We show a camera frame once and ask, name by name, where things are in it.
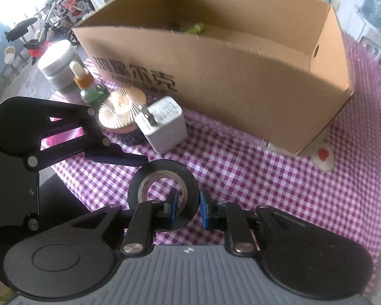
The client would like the black electrical tape roll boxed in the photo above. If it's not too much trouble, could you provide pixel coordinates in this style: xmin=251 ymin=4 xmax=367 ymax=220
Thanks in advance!
xmin=128 ymin=160 xmax=199 ymax=229

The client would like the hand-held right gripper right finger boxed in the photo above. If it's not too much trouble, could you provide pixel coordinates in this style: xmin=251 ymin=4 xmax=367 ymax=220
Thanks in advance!
xmin=200 ymin=190 xmax=308 ymax=258

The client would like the white water dispenser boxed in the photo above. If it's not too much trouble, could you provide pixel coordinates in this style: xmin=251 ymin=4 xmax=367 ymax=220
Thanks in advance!
xmin=356 ymin=5 xmax=381 ymax=61

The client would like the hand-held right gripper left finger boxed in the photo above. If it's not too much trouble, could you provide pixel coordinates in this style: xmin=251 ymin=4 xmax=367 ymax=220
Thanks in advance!
xmin=59 ymin=188 xmax=180 ymax=256

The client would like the cream cloth with red heart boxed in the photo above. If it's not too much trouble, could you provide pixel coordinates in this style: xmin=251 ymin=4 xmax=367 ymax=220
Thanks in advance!
xmin=266 ymin=124 xmax=335 ymax=173

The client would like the green tube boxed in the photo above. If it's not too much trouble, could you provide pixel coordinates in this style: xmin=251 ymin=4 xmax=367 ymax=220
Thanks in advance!
xmin=182 ymin=22 xmax=210 ymax=35

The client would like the purple checkered tablecloth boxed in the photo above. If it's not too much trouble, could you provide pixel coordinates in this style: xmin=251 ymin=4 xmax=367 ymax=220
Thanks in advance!
xmin=49 ymin=30 xmax=381 ymax=251

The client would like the white charger plug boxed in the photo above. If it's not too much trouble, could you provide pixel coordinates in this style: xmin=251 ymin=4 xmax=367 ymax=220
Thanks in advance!
xmin=135 ymin=96 xmax=188 ymax=155

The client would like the pink plastic lid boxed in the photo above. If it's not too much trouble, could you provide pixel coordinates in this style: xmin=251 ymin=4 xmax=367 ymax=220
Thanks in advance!
xmin=40 ymin=116 xmax=85 ymax=150

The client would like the white bottle with green label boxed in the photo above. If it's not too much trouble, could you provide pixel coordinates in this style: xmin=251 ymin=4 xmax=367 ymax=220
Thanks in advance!
xmin=37 ymin=40 xmax=80 ymax=91

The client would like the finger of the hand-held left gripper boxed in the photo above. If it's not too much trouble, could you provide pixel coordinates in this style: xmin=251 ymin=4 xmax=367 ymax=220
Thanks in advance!
xmin=25 ymin=213 xmax=62 ymax=233
xmin=27 ymin=98 xmax=147 ymax=170

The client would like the brown cardboard box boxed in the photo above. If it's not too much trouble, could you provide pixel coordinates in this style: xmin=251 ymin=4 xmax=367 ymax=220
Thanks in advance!
xmin=72 ymin=0 xmax=354 ymax=156

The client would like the green dropper bottle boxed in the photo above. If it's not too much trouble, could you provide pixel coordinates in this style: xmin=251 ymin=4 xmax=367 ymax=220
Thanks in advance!
xmin=69 ymin=60 xmax=108 ymax=105

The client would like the white cup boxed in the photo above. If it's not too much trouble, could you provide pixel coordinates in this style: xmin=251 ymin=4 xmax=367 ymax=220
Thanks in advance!
xmin=3 ymin=46 xmax=17 ymax=66

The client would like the rose gold cosmetic jar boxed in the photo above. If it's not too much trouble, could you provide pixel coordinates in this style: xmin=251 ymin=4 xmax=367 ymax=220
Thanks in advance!
xmin=98 ymin=87 xmax=148 ymax=135

